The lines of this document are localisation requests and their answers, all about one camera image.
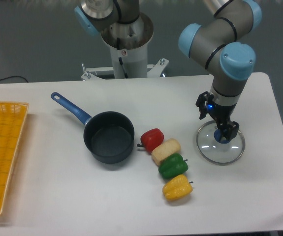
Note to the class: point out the green bell pepper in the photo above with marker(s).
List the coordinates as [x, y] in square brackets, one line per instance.
[173, 166]

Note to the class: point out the yellow bell pepper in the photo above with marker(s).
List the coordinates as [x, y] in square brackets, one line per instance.
[177, 188]

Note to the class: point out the dark pot blue handle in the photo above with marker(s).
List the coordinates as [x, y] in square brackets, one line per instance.
[109, 136]

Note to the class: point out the glass lid blue knob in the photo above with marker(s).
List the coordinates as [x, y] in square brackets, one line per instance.
[217, 150]

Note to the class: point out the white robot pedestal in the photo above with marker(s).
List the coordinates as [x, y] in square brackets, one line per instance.
[128, 45]

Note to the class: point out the red bell pepper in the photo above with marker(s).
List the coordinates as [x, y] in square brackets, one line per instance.
[151, 140]

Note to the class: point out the beige bread loaf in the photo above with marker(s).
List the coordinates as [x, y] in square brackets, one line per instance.
[164, 150]

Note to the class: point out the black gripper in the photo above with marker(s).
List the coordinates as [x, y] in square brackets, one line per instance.
[221, 114]

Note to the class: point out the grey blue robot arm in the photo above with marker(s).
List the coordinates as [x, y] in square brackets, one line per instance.
[216, 47]

